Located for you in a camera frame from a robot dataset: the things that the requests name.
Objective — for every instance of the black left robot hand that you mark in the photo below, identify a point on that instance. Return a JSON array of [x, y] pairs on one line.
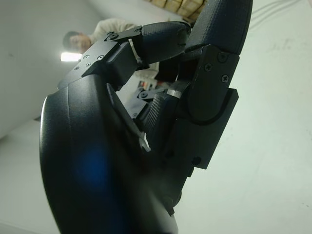
[[92, 146]]

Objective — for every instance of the person in cream sweater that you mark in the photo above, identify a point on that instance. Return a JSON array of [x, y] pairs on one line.
[[75, 41]]

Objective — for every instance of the ceiling light panel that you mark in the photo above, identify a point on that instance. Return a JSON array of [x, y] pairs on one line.
[[69, 56]]

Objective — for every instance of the stacked cardboard boxes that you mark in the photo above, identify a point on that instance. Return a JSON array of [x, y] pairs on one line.
[[170, 5]]

